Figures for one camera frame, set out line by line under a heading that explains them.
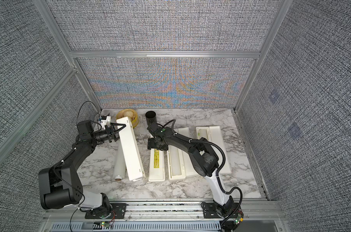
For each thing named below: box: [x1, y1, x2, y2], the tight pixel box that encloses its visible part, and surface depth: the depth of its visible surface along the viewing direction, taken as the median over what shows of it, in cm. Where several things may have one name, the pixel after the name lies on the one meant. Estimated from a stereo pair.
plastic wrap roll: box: [113, 138, 126, 182], surface depth 86 cm
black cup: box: [145, 110, 157, 126], surface depth 107 cm
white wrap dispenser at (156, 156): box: [116, 116, 166, 182], surface depth 80 cm
